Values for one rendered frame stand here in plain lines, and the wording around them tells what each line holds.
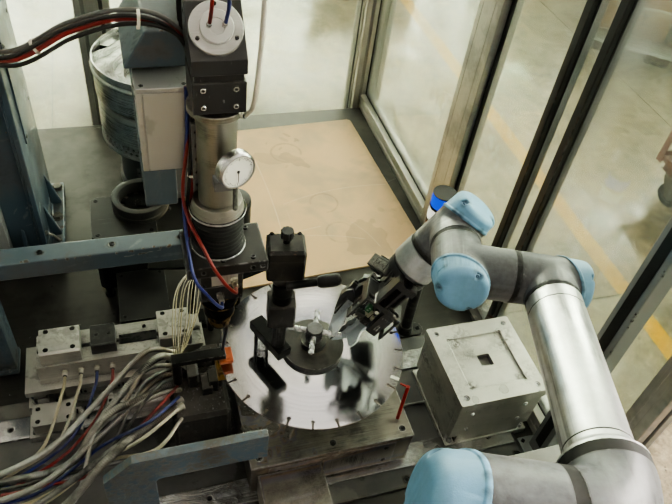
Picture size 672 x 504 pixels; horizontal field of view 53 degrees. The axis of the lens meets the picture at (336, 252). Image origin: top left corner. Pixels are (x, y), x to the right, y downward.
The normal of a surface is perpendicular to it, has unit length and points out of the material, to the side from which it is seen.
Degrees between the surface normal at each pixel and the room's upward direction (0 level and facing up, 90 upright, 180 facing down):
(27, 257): 0
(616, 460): 23
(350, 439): 0
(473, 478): 6
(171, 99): 90
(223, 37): 45
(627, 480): 18
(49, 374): 90
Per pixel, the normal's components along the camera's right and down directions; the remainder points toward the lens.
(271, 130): 0.11, -0.70
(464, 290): -0.07, 0.57
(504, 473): 0.14, -0.88
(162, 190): 0.28, 0.70
